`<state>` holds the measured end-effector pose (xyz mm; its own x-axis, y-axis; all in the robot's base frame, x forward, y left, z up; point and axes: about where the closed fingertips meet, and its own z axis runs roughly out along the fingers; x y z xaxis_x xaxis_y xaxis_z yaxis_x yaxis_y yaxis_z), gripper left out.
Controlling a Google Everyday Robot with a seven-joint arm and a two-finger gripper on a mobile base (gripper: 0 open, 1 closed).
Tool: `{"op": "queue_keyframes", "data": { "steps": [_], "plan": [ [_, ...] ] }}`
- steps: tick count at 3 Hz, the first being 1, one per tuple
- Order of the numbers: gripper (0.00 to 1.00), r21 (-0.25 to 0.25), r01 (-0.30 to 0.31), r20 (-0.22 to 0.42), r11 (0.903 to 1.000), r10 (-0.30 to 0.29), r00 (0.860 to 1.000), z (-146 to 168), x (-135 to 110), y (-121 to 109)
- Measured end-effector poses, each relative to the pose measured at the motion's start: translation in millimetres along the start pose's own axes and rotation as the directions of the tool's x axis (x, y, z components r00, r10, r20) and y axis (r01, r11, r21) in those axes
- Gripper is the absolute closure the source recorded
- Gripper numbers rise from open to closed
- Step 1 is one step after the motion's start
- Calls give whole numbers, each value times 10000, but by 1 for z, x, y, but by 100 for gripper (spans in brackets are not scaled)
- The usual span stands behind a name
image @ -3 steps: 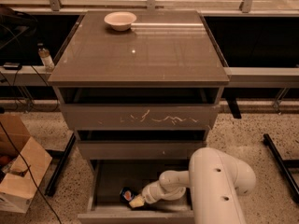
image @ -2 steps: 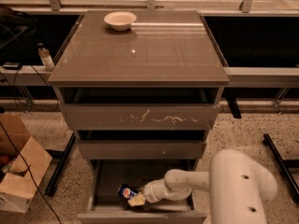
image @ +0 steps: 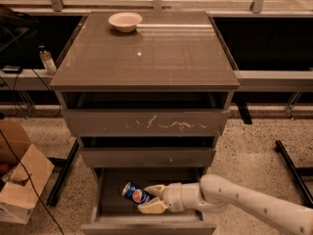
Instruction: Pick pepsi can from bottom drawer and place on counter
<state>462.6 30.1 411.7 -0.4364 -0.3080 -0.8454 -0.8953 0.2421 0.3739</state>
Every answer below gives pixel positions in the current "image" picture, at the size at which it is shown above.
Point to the black monitor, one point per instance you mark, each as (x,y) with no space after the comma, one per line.
(15,27)

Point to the small black device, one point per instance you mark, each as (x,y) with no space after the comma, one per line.
(12,69)

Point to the top grey drawer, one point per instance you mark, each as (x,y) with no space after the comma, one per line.
(103,114)

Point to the middle grey drawer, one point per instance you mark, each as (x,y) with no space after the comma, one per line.
(190,151)

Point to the grey drawer cabinet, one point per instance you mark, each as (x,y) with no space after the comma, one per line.
(174,57)

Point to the black left floor bar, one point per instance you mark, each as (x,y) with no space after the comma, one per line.
(63,165)

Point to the black right floor bar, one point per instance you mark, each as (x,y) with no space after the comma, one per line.
(297,173)

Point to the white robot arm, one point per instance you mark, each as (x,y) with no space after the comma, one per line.
(213,193)

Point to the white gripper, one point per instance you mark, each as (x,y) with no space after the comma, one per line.
(172,195)

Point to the small clear bottle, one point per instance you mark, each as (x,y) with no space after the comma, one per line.
(47,60)

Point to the white bowl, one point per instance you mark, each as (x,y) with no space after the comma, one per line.
(125,22)

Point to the blue pepsi can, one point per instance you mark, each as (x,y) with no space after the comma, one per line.
(135,194)

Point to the grey drawer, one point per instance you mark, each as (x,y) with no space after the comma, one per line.
(190,151)
(114,215)
(103,114)

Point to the bottom grey drawer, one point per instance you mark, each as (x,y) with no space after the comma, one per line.
(114,215)

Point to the black floor bar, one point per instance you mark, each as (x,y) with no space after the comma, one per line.
(63,165)
(297,173)

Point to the cardboard box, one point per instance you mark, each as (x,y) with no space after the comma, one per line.
(28,168)

